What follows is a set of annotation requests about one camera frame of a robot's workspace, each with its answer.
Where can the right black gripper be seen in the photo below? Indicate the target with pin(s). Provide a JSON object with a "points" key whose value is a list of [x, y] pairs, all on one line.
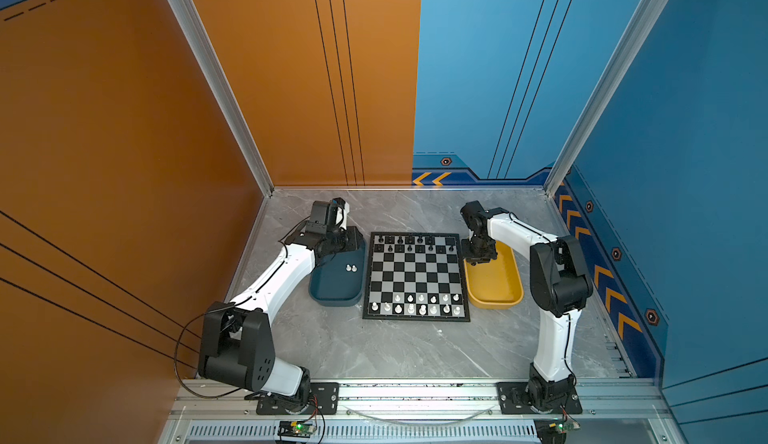
{"points": [[489, 255]]}

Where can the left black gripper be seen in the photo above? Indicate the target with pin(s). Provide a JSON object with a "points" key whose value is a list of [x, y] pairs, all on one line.
{"points": [[353, 242]]}

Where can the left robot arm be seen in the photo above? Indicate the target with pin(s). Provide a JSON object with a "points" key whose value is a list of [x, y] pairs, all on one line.
{"points": [[237, 344]]}

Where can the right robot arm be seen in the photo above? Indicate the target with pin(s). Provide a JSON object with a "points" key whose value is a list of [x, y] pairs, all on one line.
{"points": [[560, 287]]}

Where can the right green circuit board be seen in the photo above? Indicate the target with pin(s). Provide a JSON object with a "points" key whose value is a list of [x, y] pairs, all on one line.
{"points": [[555, 432]]}

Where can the green circuit board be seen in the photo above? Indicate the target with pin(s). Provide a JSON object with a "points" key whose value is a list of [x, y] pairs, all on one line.
{"points": [[297, 432], [555, 432]]}

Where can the left green circuit board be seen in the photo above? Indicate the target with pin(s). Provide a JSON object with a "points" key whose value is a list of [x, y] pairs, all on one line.
{"points": [[297, 432]]}

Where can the yellow plastic tray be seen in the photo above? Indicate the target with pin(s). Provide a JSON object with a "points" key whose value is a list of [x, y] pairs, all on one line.
{"points": [[496, 285]]}

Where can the teal plastic tray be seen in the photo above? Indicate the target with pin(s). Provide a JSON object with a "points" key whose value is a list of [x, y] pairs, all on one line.
{"points": [[338, 280]]}

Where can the black white chessboard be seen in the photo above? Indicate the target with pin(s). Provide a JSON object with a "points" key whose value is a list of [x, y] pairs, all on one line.
{"points": [[415, 276]]}

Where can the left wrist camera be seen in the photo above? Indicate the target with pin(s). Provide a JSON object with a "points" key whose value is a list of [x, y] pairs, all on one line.
{"points": [[340, 210]]}

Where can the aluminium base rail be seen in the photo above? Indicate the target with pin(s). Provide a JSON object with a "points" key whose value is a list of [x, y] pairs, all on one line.
{"points": [[452, 410]]}

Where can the aluminium corner post left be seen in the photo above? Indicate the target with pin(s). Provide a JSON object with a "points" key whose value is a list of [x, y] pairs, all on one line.
{"points": [[199, 42]]}

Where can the aluminium corner post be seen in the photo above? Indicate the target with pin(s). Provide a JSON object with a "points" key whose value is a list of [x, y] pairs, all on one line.
{"points": [[199, 42], [632, 40]]}

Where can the aluminium corner post right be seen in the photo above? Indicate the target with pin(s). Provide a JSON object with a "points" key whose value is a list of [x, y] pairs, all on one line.
{"points": [[632, 40]]}

